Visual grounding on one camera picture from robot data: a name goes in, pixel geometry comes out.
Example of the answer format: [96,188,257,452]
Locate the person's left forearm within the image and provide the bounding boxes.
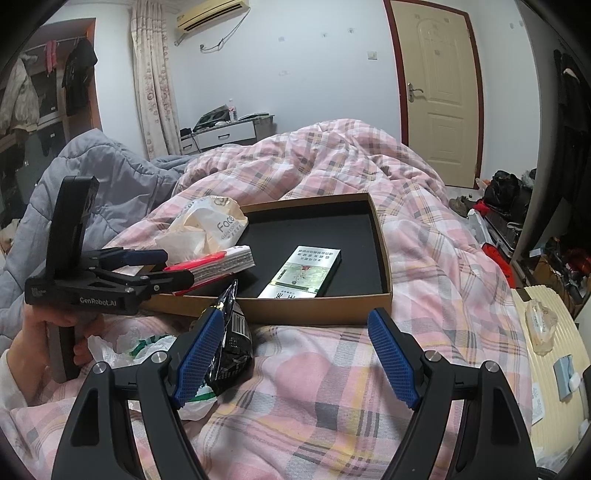
[0,351,31,411]

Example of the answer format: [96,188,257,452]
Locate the grey quilt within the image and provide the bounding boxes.
[0,127,195,333]

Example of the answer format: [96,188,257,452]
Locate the hanging beige jacket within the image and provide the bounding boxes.
[0,55,40,134]

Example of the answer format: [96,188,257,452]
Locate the hanging dark clothes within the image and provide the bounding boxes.
[551,48,591,278]

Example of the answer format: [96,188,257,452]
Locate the green white carton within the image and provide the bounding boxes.
[257,246,342,300]

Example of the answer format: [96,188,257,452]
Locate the red tissue pack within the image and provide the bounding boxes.
[164,244,256,296]

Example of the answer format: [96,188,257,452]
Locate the beige door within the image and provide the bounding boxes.
[384,0,485,189]

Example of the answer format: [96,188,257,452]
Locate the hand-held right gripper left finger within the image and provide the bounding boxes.
[51,307,225,480]

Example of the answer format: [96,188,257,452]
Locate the blue luggage tag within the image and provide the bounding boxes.
[554,355,580,400]

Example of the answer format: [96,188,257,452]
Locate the black item on cabinet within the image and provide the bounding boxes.
[193,106,232,130]

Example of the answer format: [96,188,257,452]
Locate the person's left hand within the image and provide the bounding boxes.
[9,307,106,393]

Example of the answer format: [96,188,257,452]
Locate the floral curtain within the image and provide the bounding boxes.
[130,4,182,160]

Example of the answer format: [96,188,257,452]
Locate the clear plastic wrapper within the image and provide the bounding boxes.
[526,300,555,356]

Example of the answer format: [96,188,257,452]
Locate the pink plaid blanket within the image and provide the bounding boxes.
[0,119,532,480]

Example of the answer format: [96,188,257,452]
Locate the air conditioner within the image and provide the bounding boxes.
[174,0,251,34]

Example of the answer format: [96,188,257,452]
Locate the black bag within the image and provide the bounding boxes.
[485,170,532,222]

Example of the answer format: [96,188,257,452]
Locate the cream suitcase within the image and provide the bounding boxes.
[515,286,587,467]

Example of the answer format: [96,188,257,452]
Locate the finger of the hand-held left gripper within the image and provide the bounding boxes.
[99,269,195,301]
[82,248,168,278]

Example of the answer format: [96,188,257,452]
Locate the brown cardboard box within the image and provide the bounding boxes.
[139,193,393,326]

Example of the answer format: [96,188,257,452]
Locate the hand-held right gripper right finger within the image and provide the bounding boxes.
[367,308,539,480]

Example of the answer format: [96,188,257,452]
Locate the hanging black jacket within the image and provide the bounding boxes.
[62,39,99,116]

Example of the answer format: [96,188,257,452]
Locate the air conditioner cable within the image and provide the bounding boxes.
[199,14,245,52]

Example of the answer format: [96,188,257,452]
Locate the white cabinet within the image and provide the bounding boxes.
[179,115,278,155]

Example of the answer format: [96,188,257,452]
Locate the beige plastic bag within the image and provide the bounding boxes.
[154,195,249,268]

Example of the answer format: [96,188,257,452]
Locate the white plastic bag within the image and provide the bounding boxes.
[88,335,218,421]

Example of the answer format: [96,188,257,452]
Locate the black wipes packet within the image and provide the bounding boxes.
[187,279,254,398]

